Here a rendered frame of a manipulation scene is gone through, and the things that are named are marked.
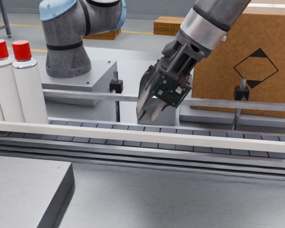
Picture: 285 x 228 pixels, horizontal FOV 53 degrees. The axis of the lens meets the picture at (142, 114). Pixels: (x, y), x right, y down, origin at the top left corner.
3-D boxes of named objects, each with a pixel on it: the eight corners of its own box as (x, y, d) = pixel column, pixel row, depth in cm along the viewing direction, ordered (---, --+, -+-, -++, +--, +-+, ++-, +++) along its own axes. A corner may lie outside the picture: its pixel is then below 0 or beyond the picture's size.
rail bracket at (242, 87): (230, 150, 69) (241, 88, 61) (226, 134, 75) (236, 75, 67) (243, 151, 69) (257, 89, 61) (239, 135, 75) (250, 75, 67)
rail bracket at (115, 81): (107, 141, 73) (103, 80, 64) (114, 125, 79) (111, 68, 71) (120, 142, 72) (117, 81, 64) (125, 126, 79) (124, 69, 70)
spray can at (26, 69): (22, 130, 68) (1, 44, 58) (34, 119, 72) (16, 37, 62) (42, 133, 67) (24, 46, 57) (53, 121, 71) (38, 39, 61)
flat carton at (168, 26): (153, 34, 482) (153, 21, 472) (160, 27, 526) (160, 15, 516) (191, 37, 466) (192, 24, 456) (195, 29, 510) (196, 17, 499)
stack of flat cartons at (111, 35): (74, 38, 461) (72, 18, 446) (85, 30, 506) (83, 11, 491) (113, 40, 452) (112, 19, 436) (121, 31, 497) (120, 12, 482)
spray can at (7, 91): (2, 129, 68) (-23, 44, 58) (13, 118, 73) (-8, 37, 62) (22, 131, 68) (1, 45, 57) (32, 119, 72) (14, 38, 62)
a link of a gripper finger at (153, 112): (135, 131, 60) (159, 97, 55) (140, 116, 65) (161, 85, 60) (149, 138, 60) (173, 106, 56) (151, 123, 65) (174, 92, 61)
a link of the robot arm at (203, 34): (191, 3, 53) (228, 27, 54) (178, 25, 55) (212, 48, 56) (192, 11, 46) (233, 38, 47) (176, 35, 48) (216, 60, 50)
